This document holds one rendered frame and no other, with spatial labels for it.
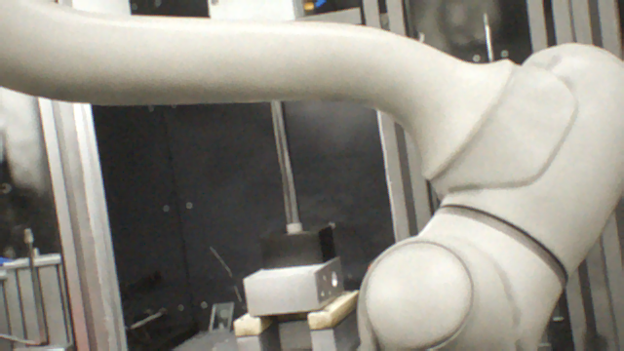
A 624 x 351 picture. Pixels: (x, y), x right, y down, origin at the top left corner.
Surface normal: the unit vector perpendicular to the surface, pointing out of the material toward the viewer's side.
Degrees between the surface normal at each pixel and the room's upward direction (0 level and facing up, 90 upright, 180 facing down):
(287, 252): 90
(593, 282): 90
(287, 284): 90
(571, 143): 74
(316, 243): 90
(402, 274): 53
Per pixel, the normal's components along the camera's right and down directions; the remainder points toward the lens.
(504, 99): 0.19, -0.29
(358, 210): -0.28, 0.09
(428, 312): -0.18, -0.29
